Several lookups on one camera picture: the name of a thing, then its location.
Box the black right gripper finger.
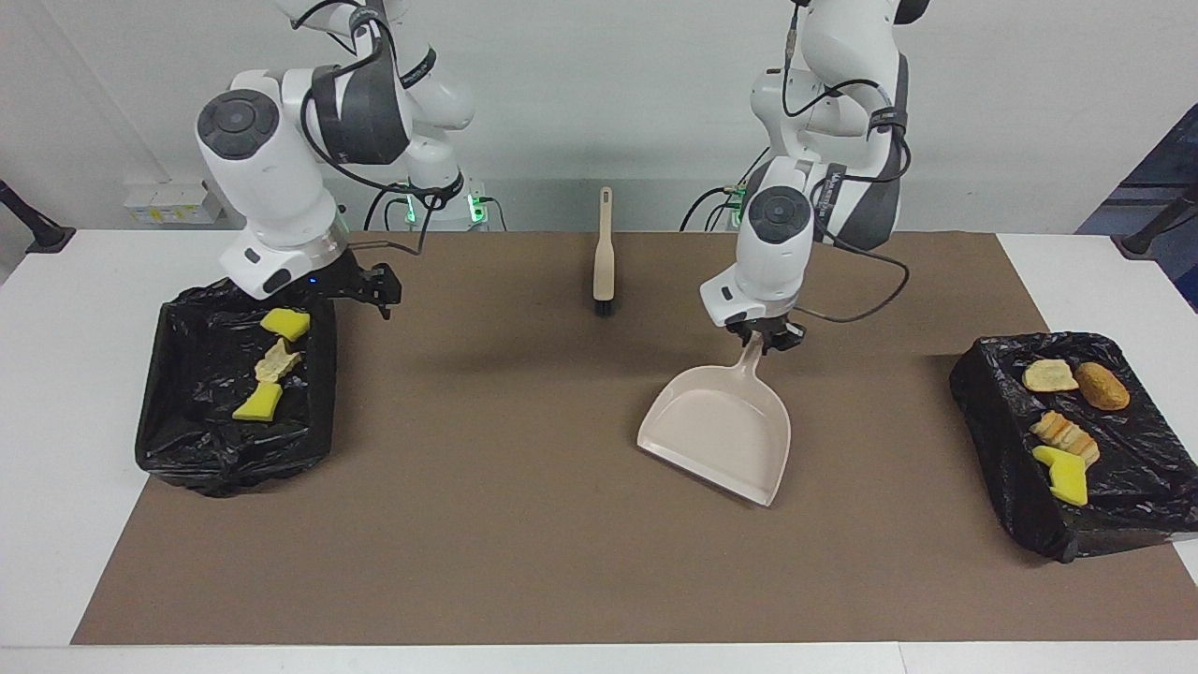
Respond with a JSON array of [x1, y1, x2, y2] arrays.
[[360, 264, 403, 322]]

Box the yellow sponge piece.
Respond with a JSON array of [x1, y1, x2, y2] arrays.
[[1031, 445, 1090, 508], [259, 308, 312, 342], [231, 382, 284, 423]]

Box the tan lump with orange streaks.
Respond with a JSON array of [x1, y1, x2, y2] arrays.
[[254, 338, 302, 384]]

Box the beige plastic dustpan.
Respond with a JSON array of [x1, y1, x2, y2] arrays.
[[636, 332, 793, 508]]

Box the beige brush with black bristles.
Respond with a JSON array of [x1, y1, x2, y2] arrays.
[[592, 185, 618, 316]]

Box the small pale tan lump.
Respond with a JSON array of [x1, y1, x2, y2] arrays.
[[1021, 359, 1081, 394]]

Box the large pale tan lump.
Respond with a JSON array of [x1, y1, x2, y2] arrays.
[[1030, 410, 1102, 465]]

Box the orange-brown bread roll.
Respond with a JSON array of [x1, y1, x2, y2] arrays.
[[1074, 361, 1132, 412]]

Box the bin lined with black bag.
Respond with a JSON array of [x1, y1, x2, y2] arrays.
[[134, 265, 338, 499], [949, 330, 1198, 564]]

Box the white power socket box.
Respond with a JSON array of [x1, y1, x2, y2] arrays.
[[124, 180, 226, 227]]

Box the brown table mat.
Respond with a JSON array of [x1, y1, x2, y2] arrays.
[[70, 230, 1198, 647]]

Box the black stand leg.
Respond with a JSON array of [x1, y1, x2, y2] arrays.
[[1111, 183, 1198, 261], [0, 178, 78, 255]]

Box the dark blue panel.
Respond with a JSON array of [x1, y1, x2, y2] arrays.
[[1074, 101, 1198, 315]]

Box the black base cables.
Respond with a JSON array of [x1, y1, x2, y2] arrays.
[[362, 181, 508, 232], [679, 145, 773, 232]]

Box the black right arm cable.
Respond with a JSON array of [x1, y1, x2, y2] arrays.
[[290, 0, 446, 256]]

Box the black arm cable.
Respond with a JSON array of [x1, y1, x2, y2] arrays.
[[782, 0, 913, 325], [290, 0, 446, 256]]

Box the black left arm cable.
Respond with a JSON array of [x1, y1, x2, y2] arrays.
[[782, 0, 913, 325]]

